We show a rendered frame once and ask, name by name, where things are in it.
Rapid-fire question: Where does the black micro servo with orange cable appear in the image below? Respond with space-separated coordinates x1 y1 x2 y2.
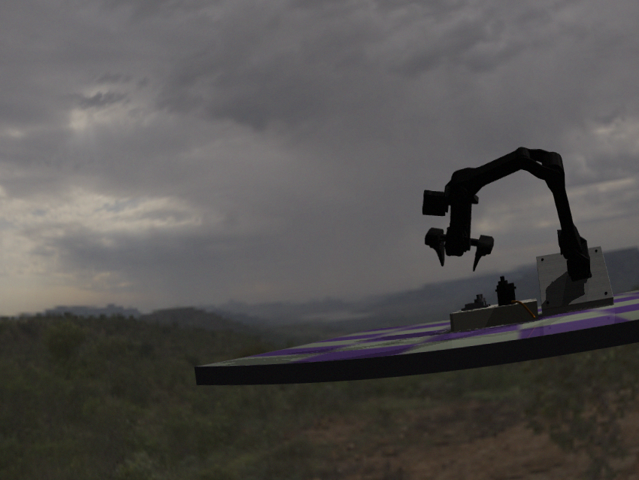
495 276 535 319

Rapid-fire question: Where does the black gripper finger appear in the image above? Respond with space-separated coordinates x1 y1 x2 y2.
473 251 486 272
429 242 445 266

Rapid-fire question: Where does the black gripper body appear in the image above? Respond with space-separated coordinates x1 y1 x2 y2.
425 217 494 255

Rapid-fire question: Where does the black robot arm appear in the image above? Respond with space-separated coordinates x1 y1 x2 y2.
422 147 592 281

